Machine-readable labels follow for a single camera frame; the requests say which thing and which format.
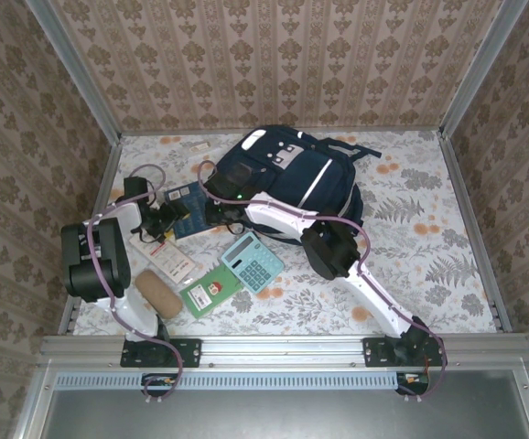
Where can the blue book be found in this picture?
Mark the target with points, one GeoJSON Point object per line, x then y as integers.
{"type": "Point", "coordinates": [196, 206]}

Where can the white red printed packet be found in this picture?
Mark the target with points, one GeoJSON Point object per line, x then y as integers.
{"type": "Point", "coordinates": [166, 258]}

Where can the teal calculator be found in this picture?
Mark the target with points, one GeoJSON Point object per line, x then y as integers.
{"type": "Point", "coordinates": [253, 263]}

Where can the brown fabric pencil case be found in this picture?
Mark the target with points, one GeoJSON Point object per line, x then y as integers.
{"type": "Point", "coordinates": [159, 295]}

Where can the navy blue backpack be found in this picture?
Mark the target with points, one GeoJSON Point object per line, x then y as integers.
{"type": "Point", "coordinates": [301, 174]}

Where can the green notebook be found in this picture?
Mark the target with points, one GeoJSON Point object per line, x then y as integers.
{"type": "Point", "coordinates": [207, 292]}

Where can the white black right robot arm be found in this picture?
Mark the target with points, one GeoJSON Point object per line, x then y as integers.
{"type": "Point", "coordinates": [283, 215]}

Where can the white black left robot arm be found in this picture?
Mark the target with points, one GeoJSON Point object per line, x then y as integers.
{"type": "Point", "coordinates": [90, 256]}

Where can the floral tablecloth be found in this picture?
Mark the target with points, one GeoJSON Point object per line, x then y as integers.
{"type": "Point", "coordinates": [315, 297]}

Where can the grey metal shelf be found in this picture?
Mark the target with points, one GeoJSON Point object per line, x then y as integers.
{"type": "Point", "coordinates": [292, 416]}

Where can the aluminium table side rail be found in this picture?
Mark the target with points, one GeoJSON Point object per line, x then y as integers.
{"type": "Point", "coordinates": [450, 155]}
{"type": "Point", "coordinates": [106, 183]}

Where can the aluminium table back rail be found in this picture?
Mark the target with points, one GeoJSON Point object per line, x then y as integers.
{"type": "Point", "coordinates": [154, 132]}

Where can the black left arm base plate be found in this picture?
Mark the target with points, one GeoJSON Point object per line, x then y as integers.
{"type": "Point", "coordinates": [191, 352]}

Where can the aluminium mounting rail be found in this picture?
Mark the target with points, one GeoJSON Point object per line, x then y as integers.
{"type": "Point", "coordinates": [283, 350]}

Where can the aluminium frame post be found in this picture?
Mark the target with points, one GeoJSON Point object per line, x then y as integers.
{"type": "Point", "coordinates": [479, 68]}
{"type": "Point", "coordinates": [74, 68]}

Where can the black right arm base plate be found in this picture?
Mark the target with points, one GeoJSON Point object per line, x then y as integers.
{"type": "Point", "coordinates": [374, 354]}

